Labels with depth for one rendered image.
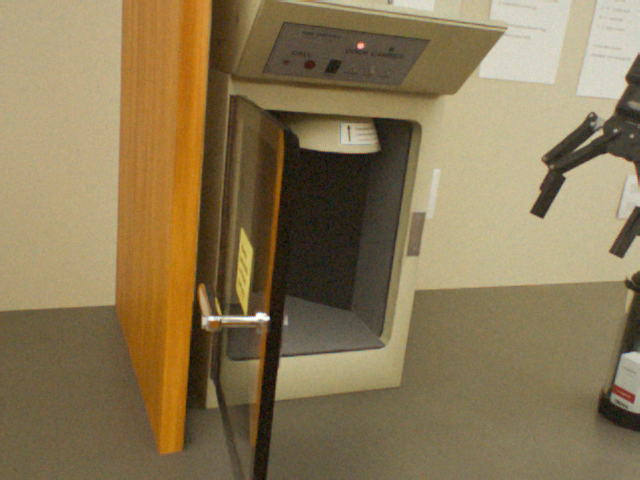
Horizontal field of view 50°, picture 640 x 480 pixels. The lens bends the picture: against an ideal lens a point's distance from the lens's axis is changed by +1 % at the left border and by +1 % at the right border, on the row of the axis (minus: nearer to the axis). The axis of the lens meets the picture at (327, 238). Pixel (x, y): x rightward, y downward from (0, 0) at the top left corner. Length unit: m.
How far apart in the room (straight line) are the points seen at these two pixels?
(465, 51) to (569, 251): 1.03
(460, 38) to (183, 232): 0.41
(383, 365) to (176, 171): 0.49
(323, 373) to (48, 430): 0.39
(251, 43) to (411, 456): 0.57
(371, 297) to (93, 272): 0.54
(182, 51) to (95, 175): 0.58
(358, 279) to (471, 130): 0.55
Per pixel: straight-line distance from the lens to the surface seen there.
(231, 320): 0.65
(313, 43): 0.83
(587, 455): 1.09
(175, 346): 0.86
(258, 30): 0.80
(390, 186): 1.06
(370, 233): 1.12
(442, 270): 1.64
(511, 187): 1.68
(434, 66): 0.92
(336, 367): 1.06
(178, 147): 0.78
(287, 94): 0.90
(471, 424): 1.08
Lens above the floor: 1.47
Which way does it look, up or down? 16 degrees down
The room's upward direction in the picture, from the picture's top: 7 degrees clockwise
